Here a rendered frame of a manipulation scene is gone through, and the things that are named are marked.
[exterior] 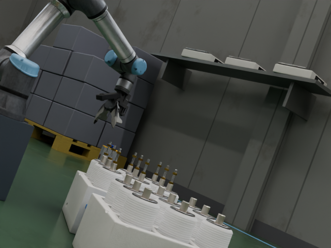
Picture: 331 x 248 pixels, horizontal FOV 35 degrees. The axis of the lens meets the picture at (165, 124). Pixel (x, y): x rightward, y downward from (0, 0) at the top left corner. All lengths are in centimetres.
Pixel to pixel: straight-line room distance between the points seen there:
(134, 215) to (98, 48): 455
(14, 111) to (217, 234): 91
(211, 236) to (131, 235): 24
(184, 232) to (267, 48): 383
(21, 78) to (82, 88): 329
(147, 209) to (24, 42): 102
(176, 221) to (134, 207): 12
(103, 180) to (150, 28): 468
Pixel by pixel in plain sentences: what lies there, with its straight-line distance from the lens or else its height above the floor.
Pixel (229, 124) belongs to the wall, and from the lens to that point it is 507.
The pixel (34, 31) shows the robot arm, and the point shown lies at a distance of 218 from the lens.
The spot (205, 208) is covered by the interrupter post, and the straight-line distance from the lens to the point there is 162.
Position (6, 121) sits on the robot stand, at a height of 28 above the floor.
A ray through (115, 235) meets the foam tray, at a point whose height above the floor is 15.
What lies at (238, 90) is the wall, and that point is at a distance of 514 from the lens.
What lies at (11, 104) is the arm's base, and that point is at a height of 35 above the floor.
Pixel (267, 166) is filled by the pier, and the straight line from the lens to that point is 457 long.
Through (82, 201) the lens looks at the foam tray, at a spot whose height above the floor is 12.
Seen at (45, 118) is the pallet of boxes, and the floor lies 24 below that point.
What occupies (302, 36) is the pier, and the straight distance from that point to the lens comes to 485.
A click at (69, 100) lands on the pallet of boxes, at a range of 538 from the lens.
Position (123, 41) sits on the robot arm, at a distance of 226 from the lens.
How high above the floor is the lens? 40
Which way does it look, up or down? 3 degrees up
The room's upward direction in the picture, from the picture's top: 21 degrees clockwise
